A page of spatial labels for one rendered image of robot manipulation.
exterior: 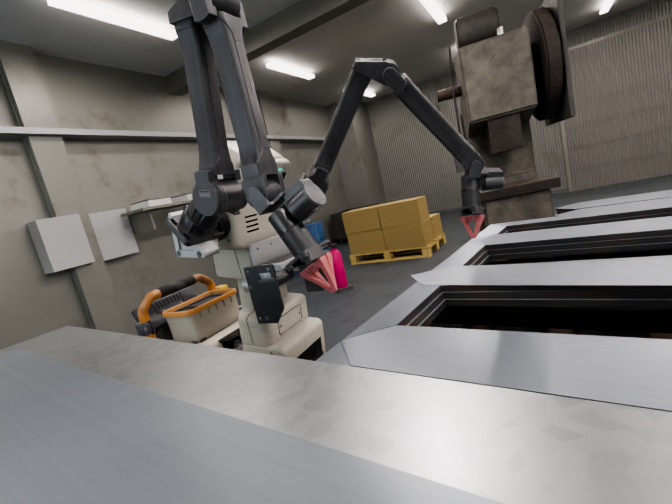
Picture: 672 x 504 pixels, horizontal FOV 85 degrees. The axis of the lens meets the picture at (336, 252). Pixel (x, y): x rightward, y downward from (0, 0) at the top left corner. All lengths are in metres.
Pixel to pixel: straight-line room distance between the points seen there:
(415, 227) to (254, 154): 4.59
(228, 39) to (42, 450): 0.71
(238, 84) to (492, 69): 3.34
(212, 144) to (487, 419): 0.75
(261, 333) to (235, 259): 0.22
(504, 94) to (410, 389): 3.77
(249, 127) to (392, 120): 9.55
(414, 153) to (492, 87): 6.29
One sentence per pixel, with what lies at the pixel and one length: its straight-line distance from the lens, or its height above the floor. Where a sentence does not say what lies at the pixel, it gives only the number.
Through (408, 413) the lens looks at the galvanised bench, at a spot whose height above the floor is 1.05.
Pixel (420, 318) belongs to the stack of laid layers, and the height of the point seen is 0.84.
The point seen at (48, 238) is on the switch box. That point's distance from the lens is 4.50.
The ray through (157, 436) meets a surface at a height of 1.07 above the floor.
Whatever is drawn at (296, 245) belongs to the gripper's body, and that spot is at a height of 1.10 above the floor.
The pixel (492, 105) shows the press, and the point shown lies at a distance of 3.94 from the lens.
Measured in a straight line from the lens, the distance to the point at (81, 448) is 0.29.
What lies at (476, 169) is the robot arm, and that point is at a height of 1.15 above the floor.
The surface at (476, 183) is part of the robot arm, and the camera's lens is 1.28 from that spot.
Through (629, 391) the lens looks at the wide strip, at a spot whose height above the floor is 0.87.
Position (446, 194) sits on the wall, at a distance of 9.95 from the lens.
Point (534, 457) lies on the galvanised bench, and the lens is 0.21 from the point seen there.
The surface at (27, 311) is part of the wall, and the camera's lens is 4.59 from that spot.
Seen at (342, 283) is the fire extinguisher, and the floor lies 0.10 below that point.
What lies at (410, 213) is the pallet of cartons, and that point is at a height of 0.65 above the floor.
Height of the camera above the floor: 1.19
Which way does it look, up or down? 9 degrees down
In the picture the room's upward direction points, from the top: 13 degrees counter-clockwise
